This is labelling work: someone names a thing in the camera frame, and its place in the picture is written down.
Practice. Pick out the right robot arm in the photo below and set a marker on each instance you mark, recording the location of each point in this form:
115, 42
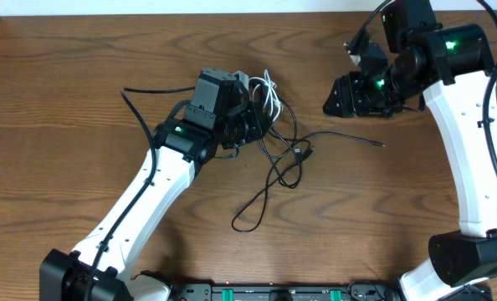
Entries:
454, 74

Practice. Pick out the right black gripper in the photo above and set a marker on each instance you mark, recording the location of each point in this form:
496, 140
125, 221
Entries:
353, 94

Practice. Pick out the clear tape piece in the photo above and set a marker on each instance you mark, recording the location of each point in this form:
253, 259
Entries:
394, 110

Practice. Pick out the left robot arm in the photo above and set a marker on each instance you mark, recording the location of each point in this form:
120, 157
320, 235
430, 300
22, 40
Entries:
226, 110

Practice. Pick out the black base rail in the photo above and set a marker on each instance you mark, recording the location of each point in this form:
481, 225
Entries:
356, 291

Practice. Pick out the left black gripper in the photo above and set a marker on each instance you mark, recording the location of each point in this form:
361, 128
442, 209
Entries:
257, 118

